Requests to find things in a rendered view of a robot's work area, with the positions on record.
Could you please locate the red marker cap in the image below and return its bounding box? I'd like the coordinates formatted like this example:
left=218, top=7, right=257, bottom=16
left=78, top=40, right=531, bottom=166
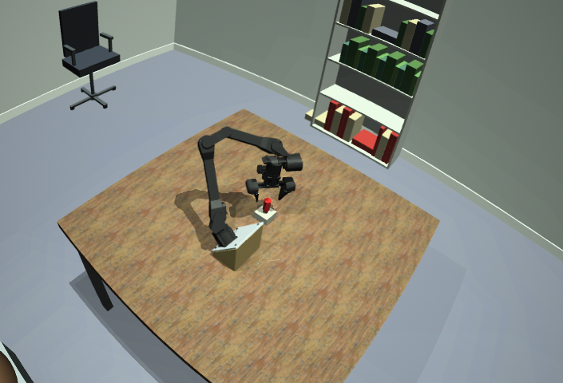
left=263, top=198, right=272, bottom=211

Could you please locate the white square block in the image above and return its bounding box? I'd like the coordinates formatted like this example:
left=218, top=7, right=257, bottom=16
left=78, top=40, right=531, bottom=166
left=254, top=205, right=276, bottom=226

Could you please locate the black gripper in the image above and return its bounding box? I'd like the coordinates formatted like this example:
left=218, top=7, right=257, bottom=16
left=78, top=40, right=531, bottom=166
left=245, top=168, right=295, bottom=202

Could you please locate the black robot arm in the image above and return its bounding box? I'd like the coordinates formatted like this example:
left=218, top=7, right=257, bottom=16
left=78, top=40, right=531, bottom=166
left=198, top=126, right=303, bottom=247

